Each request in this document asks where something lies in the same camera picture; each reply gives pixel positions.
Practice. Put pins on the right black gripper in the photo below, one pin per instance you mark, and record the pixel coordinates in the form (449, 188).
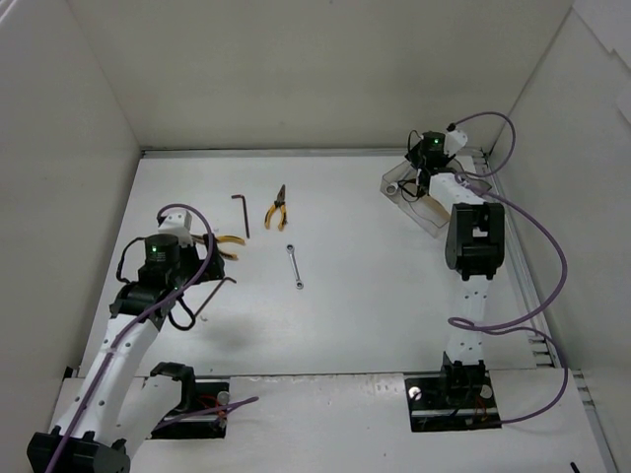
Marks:
(419, 161)

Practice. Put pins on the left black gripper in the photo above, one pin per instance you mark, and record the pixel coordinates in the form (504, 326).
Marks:
(208, 257)

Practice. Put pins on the small silver ratchet wrench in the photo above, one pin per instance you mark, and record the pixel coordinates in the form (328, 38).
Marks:
(291, 253)

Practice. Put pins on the large silver ratchet wrench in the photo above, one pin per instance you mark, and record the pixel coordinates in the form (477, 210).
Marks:
(396, 188)

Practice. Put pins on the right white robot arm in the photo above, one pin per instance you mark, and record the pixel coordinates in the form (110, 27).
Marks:
(475, 250)

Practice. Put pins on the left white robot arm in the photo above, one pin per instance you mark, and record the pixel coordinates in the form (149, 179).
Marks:
(98, 433)

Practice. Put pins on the clear plastic organizer container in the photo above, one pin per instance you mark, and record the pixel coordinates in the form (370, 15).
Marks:
(431, 212)

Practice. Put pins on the lower dark hex key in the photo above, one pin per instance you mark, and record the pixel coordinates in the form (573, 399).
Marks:
(209, 298)

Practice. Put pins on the dark hex key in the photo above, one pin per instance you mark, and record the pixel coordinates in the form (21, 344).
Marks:
(245, 212)
(209, 298)

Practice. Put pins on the upper dark hex key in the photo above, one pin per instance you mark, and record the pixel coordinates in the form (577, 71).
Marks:
(245, 212)

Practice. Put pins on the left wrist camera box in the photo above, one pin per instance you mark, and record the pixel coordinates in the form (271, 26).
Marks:
(177, 223)

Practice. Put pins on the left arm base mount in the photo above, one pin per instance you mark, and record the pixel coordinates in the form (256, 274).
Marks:
(196, 394)

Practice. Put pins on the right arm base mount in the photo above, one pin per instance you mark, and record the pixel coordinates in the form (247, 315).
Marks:
(457, 398)

